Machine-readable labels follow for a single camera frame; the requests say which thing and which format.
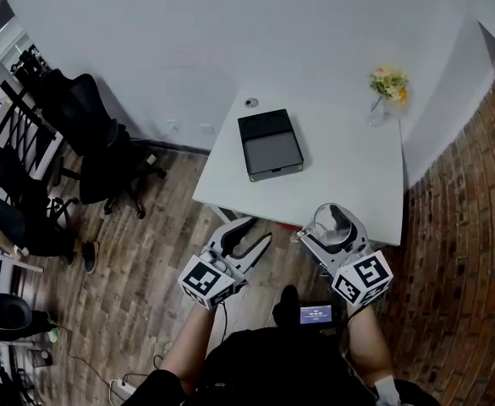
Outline yellow flowers in glass vase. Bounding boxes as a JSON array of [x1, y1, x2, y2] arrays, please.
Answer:
[[366, 64, 410, 127]]

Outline black round seat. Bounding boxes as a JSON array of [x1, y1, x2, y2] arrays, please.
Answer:
[[0, 293, 33, 332]]

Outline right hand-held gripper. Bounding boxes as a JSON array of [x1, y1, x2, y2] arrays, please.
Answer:
[[291, 209, 394, 310]]

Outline black office chair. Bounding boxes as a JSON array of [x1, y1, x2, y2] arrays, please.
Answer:
[[30, 68, 168, 220]]

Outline person's right forearm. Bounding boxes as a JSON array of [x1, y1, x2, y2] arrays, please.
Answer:
[[346, 302, 394, 387]]

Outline black floor cable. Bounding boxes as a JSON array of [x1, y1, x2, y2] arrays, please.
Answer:
[[67, 353, 117, 397]]

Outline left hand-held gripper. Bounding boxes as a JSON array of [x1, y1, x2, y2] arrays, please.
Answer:
[[178, 216, 273, 311]]

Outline small black screen device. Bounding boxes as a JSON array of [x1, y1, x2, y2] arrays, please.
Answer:
[[300, 304, 341, 328]]

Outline person's black clothing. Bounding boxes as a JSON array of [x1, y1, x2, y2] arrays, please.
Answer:
[[122, 284, 438, 406]]

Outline white power strip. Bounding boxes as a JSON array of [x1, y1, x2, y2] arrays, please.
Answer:
[[109, 376, 138, 401]]

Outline white table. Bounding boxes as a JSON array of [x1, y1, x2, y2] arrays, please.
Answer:
[[192, 83, 404, 248]]

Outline white cloth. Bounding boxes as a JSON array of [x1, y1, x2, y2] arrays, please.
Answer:
[[373, 374, 400, 406]]

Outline black thin cable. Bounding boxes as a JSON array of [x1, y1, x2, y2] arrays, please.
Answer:
[[220, 302, 230, 343]]

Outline person's left forearm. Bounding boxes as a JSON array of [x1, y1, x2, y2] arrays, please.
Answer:
[[160, 304, 223, 382]]

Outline small black mesh basket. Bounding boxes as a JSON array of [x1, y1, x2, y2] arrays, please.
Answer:
[[26, 347, 53, 370]]

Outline black tray box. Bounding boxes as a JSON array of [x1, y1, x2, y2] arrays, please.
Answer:
[[237, 107, 305, 184]]

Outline clear glass cup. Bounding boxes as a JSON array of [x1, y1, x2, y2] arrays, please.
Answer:
[[312, 203, 354, 249]]

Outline black metal railing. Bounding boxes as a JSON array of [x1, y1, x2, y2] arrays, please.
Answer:
[[0, 80, 62, 211]]

